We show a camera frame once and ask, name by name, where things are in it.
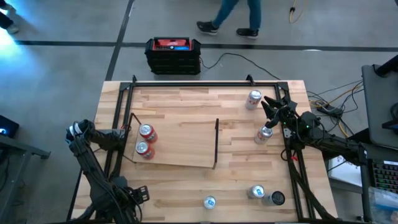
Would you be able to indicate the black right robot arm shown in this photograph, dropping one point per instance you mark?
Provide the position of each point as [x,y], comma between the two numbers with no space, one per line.
[335,144]

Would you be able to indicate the black desk frame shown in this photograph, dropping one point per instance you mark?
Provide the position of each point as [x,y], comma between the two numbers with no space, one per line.
[366,189]

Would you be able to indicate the blue silver Red Bull can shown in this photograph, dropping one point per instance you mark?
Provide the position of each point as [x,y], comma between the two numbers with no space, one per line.
[256,191]
[209,202]

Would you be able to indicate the clear plastic bag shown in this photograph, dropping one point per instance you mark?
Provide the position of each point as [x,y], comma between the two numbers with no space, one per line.
[384,205]

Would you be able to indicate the black aluminium table frame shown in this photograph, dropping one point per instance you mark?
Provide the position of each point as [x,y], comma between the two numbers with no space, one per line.
[202,84]

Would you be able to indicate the person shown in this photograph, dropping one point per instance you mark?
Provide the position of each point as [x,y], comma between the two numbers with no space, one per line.
[254,12]
[4,20]

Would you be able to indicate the grey metal stand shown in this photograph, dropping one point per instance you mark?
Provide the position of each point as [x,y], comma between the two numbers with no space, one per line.
[18,149]

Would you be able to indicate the white Celsius Peach Vibe can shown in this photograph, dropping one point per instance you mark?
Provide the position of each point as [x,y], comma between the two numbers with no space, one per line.
[275,198]

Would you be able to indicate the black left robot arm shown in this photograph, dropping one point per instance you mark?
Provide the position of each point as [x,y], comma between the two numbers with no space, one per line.
[93,174]

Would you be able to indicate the red Fanta can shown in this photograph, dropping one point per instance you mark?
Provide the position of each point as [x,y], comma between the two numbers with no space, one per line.
[143,148]
[148,132]

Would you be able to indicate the grey desk top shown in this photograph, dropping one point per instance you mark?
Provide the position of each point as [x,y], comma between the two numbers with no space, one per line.
[379,102]

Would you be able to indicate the black device blue light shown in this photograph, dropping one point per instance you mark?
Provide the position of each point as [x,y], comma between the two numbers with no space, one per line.
[9,124]

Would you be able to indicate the red black power station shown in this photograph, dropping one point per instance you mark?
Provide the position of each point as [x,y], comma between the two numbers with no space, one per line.
[172,62]

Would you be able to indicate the white printed paper sheet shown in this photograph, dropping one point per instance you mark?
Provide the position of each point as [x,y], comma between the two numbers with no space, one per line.
[345,172]

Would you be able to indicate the silver Diet Coke can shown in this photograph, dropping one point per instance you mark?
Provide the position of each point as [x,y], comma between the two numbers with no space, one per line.
[262,136]
[253,100]

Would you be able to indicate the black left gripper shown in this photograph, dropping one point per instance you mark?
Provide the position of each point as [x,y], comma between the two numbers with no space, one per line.
[138,194]

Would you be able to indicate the black power strip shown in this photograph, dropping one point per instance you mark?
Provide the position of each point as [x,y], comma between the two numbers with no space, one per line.
[331,110]

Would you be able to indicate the backlit RGB keyboard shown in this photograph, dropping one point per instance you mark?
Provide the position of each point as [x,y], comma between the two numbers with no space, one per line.
[387,177]

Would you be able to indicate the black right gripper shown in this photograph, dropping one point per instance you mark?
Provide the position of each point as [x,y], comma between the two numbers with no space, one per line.
[287,116]

